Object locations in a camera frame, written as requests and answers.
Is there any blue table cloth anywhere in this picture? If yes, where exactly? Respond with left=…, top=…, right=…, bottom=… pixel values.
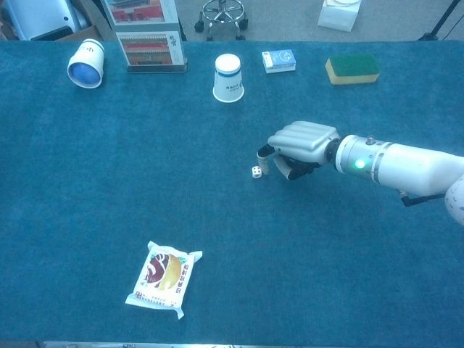
left=0, top=39, right=464, bottom=344

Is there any black tripod leg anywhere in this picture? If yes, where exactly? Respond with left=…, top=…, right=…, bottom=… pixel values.
left=416, top=0, right=464, bottom=41

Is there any upside-down white paper cup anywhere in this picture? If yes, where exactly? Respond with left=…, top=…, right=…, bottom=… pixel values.
left=212, top=53, right=245, bottom=102

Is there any white device in cardboard box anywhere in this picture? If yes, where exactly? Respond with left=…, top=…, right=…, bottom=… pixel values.
left=0, top=0, right=104, bottom=42

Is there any chrome swivel stool base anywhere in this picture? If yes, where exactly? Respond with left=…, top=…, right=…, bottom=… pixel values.
left=194, top=0, right=249, bottom=41

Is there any desk calendar with palace photos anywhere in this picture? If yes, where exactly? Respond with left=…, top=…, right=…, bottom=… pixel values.
left=101, top=0, right=189, bottom=75

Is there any white cup with blue interior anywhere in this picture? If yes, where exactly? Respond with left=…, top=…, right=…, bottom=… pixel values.
left=67, top=38, right=106, bottom=89

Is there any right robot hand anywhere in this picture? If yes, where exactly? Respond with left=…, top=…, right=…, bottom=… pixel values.
left=256, top=120, right=341, bottom=181

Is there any white snack packet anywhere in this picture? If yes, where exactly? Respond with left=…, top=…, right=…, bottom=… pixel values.
left=125, top=240, right=203, bottom=320

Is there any yellow sponge with green scourer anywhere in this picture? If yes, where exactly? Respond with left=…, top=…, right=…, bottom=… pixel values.
left=325, top=54, right=381, bottom=86

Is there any blue and white card box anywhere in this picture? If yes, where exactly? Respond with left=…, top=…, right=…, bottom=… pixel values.
left=261, top=49, right=297, bottom=75

